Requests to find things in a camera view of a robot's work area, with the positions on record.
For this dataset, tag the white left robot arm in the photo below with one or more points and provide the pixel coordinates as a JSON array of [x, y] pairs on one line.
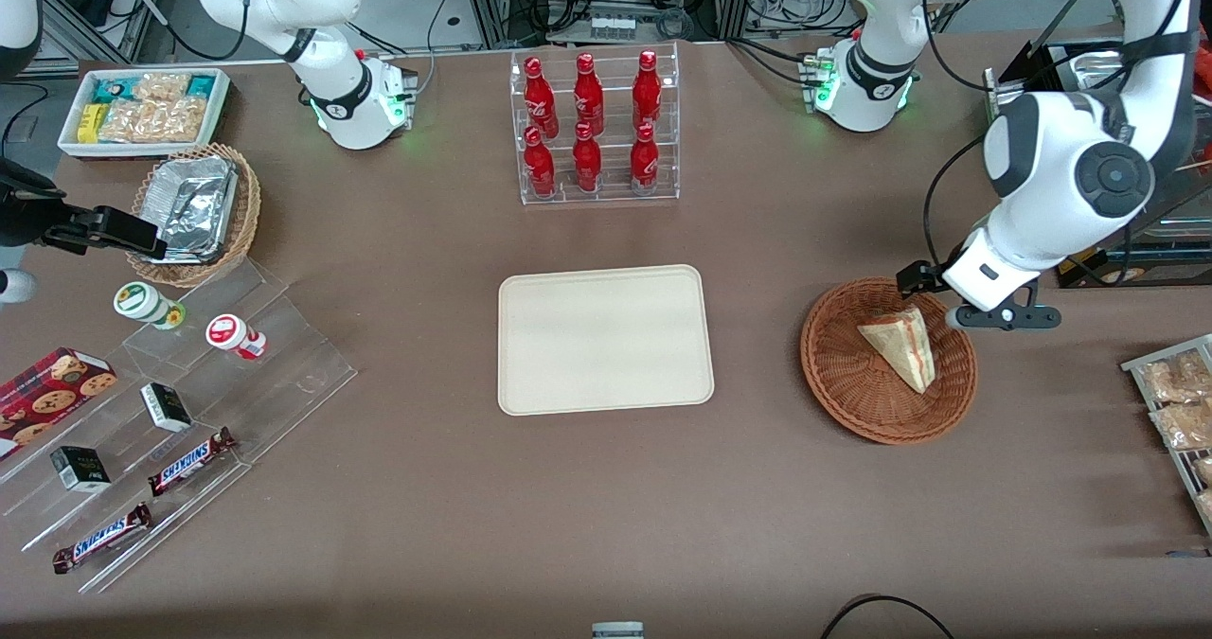
[[1042, 166]]

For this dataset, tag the small black carton box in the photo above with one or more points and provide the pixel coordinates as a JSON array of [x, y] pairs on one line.
[[166, 407], [80, 469]]

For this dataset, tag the red cola bottle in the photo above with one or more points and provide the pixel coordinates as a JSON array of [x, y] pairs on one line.
[[540, 99], [586, 159], [539, 164], [647, 90], [588, 95], [644, 158]]

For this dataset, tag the light tan wicker basket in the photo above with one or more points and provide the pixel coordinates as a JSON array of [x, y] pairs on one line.
[[246, 213]]

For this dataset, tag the tray of packaged snacks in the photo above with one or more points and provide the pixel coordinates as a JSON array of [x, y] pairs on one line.
[[1134, 366]]

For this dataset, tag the brown round wicker basket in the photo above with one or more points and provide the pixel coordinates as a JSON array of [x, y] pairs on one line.
[[871, 402]]

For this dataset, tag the green lid yogurt cup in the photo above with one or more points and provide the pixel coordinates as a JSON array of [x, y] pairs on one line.
[[142, 302]]

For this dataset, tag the clear acrylic stepped stand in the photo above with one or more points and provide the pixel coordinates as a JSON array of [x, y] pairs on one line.
[[38, 516], [284, 374]]

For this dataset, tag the aluminium foil container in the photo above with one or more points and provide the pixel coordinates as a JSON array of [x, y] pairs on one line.
[[189, 208]]

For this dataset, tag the white rectangular snack bin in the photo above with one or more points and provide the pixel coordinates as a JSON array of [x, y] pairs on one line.
[[220, 114]]

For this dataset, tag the yellow snack pack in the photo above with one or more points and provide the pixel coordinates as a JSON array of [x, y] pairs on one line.
[[89, 123]]

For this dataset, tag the teal snack pack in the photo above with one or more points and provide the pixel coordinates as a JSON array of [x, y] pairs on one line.
[[114, 90], [201, 85]]

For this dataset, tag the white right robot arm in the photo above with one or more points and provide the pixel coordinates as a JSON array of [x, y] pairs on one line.
[[350, 109]]

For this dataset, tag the red sausage on skewer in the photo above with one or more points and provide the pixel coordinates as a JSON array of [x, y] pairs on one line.
[[1204, 60]]

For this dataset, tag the clear bag of pastries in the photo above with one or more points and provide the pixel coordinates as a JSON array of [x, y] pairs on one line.
[[1205, 470], [1184, 424], [1174, 379], [1207, 506]]

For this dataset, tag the cream rectangular tray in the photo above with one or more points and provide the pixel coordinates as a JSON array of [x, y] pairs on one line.
[[606, 341]]

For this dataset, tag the large clear cracker bag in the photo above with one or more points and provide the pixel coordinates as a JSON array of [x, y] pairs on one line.
[[151, 121]]

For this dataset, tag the grey device edge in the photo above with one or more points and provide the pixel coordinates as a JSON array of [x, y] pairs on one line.
[[617, 630]]

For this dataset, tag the Snickers chocolate bar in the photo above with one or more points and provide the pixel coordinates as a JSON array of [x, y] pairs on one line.
[[102, 537], [189, 462]]

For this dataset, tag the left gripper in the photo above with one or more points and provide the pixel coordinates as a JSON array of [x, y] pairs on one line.
[[915, 278]]

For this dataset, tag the clear acrylic bottle rack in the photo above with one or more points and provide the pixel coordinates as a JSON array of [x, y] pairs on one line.
[[615, 190]]

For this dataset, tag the small clear cracker bag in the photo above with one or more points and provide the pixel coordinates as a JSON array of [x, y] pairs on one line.
[[163, 85]]

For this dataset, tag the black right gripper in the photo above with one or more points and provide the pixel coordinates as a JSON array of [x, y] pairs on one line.
[[21, 215]]

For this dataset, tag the red lid yogurt cup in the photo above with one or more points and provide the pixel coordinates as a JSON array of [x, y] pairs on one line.
[[229, 332]]

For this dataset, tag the red tartan cookie box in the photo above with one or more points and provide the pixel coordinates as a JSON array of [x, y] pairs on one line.
[[47, 393]]

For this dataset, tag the triangle sandwich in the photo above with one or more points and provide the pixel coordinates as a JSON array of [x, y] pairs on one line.
[[904, 346]]

